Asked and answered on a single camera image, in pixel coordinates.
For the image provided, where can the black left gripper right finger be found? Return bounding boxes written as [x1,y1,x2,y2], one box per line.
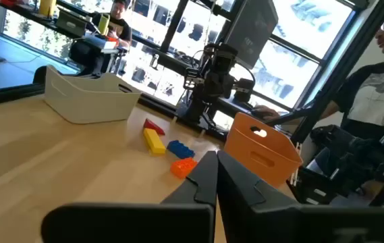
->
[217,150,384,243]

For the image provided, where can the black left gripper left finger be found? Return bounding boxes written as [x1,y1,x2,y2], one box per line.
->
[40,151,219,243]

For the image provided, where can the orange studded toy brick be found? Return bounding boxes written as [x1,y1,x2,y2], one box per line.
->
[169,157,198,180]

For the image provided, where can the blue studded toy brick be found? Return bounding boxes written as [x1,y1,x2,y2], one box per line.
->
[166,139,196,160]

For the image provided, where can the yellow rectangular block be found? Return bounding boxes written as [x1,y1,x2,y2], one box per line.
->
[142,128,167,156]

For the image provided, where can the black computer monitor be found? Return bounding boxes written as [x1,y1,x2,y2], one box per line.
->
[223,0,279,70]

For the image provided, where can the orange plastic bin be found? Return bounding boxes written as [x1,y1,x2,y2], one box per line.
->
[223,111,304,189]

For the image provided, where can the red wedge block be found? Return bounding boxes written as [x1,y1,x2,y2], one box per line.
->
[143,118,166,136]

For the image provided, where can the person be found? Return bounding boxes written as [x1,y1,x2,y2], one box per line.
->
[251,0,384,142]
[92,0,133,48]

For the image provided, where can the yellow-green bottle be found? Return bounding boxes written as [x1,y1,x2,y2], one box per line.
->
[97,13,111,36]

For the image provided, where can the white flat device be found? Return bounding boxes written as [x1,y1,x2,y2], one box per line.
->
[83,35,118,51]

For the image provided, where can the black office chair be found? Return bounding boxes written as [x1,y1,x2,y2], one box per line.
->
[68,38,111,77]

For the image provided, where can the white plastic bin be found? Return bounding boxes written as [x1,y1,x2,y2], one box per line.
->
[43,64,142,125]

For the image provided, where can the grey box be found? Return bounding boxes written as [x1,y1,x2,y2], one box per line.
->
[55,9,88,37]

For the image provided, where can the yellow cylinder container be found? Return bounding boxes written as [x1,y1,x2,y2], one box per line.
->
[38,0,57,17]

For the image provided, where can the black long desk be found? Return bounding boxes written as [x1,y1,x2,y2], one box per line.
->
[0,0,192,77]

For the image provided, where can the black frame post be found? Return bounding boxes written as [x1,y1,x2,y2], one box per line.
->
[291,0,384,144]

